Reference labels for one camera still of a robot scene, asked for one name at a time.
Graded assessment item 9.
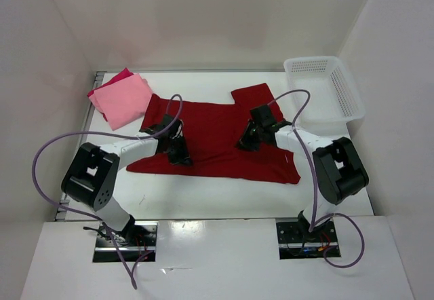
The dark red t shirt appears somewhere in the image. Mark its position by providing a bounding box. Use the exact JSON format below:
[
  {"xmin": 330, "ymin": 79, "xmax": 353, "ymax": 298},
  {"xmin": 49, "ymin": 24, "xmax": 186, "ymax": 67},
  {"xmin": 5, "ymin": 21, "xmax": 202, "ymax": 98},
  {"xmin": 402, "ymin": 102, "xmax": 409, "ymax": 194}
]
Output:
[{"xmin": 127, "ymin": 83, "xmax": 300, "ymax": 185}]

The light pink t shirt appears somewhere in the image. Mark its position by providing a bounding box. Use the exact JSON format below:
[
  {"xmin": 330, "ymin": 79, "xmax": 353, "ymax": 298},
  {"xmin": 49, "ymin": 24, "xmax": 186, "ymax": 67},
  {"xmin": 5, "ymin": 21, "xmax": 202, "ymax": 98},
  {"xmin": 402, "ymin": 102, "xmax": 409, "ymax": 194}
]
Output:
[{"xmin": 89, "ymin": 74, "xmax": 153, "ymax": 130}]

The magenta t shirt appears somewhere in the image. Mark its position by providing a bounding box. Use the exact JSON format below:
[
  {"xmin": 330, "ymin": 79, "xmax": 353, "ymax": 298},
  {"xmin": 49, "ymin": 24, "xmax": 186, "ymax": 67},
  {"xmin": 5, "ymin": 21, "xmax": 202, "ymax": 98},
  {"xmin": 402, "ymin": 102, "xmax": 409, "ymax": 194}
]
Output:
[{"xmin": 87, "ymin": 68, "xmax": 133, "ymax": 98}]

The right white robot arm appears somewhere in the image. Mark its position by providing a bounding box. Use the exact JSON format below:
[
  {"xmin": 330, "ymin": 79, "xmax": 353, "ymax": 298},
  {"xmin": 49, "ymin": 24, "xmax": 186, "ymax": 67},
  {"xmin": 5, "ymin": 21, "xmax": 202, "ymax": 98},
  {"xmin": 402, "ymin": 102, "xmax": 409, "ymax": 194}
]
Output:
[{"xmin": 237, "ymin": 119, "xmax": 369, "ymax": 241}]

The white plastic laundry basket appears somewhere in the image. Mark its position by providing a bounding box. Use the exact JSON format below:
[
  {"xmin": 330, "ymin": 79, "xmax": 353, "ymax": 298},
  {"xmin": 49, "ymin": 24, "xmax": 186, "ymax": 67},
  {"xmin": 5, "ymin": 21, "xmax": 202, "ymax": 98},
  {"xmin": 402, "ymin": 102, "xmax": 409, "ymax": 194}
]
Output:
[{"xmin": 283, "ymin": 56, "xmax": 366, "ymax": 128}]

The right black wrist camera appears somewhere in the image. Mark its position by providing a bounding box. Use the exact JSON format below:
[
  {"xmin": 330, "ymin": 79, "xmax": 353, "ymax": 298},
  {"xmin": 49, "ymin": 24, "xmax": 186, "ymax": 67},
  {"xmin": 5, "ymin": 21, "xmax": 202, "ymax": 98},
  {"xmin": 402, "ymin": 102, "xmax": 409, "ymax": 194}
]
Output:
[{"xmin": 250, "ymin": 105, "xmax": 277, "ymax": 128}]

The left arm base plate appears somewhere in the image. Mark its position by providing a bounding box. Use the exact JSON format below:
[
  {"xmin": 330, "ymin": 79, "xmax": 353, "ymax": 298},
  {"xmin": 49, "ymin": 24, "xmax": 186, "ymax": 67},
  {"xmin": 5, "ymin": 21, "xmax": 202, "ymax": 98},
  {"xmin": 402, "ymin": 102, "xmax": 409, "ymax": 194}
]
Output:
[{"xmin": 84, "ymin": 221, "xmax": 158, "ymax": 263}]

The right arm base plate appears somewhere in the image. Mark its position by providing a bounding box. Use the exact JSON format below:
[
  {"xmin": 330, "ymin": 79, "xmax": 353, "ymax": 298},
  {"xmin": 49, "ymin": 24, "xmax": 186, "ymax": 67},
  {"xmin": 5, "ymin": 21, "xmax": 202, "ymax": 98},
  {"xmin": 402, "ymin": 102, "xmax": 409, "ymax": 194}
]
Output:
[{"xmin": 275, "ymin": 219, "xmax": 341, "ymax": 260}]

